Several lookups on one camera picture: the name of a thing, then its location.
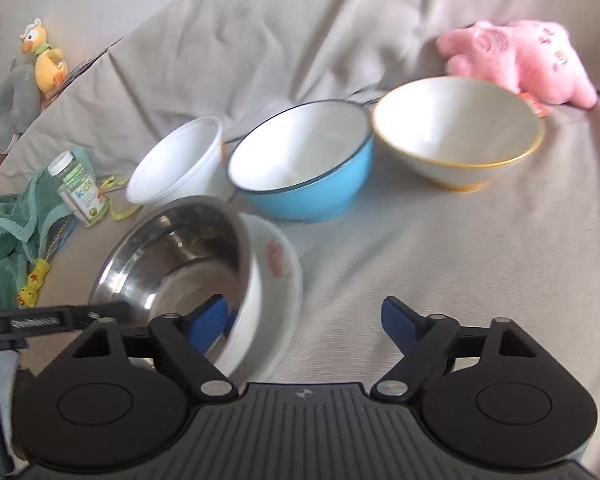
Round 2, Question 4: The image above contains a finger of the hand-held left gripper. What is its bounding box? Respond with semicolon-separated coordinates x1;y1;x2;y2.
0;302;133;343

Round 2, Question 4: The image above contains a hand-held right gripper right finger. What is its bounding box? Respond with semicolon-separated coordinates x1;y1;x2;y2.
371;297;538;404

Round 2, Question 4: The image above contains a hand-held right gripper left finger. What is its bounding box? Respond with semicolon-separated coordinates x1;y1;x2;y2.
72;296;238;404

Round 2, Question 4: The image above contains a stainless steel bowl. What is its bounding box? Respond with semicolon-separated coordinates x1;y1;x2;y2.
87;195;262;382

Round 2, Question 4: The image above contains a white floral plate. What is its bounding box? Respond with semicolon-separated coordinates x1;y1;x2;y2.
215;212;304;385

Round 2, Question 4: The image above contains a white plastic bowl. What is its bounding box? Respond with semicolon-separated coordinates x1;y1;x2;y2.
125;115;225;207

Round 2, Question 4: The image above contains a blue bowl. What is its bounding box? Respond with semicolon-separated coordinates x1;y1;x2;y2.
227;99;375;224

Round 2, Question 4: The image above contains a white bowl with yellow rim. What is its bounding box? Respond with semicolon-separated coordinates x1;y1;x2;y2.
371;76;546;193

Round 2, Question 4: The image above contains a yellow patterned toy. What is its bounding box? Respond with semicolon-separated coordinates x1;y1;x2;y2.
15;257;51;309

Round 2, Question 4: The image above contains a green towel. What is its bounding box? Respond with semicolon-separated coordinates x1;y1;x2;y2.
0;146;100;312

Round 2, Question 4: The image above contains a white bottle with green label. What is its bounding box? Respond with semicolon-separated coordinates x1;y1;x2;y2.
47;151;113;229

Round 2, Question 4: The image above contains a yellow ribbon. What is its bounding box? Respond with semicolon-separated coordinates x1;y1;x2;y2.
96;174;142;222

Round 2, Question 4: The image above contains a grey plush toy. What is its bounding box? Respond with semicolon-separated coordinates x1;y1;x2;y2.
0;61;41;154

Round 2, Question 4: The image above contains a yellow duck plush toy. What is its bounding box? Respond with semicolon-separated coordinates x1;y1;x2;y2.
20;18;69;96

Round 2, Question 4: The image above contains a pink plush toy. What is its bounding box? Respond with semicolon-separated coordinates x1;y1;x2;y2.
436;19;599;119

